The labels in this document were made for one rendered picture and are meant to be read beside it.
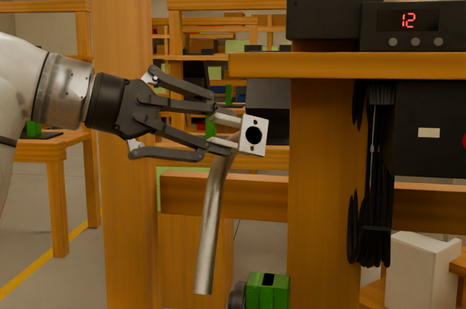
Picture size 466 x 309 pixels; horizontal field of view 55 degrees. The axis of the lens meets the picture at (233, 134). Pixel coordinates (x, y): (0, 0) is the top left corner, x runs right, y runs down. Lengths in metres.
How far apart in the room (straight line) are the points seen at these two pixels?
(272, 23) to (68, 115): 6.95
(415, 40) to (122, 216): 0.64
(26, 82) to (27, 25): 11.73
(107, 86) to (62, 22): 11.28
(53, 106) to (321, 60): 0.38
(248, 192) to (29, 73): 0.55
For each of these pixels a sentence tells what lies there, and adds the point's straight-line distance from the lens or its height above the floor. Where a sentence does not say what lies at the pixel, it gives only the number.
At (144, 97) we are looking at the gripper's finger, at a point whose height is 1.48.
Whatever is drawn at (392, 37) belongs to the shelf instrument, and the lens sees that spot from 0.73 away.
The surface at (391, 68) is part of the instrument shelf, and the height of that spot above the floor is 1.52.
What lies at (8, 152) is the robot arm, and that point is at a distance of 0.58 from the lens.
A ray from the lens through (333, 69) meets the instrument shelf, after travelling 0.69.
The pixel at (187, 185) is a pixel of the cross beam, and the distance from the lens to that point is 0.98.
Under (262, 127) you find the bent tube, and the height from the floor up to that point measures 1.43.
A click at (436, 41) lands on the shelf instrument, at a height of 1.55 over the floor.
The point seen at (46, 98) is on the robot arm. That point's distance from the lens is 0.56.
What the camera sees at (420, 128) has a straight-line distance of 0.73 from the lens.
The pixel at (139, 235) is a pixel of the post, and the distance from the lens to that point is 0.96.
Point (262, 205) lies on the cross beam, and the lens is 0.96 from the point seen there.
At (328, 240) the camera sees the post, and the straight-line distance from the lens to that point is 0.88.
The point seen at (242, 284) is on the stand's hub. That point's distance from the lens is 0.78.
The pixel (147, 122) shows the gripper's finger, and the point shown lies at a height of 1.45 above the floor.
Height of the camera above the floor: 1.53
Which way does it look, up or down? 10 degrees down
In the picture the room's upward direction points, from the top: straight up
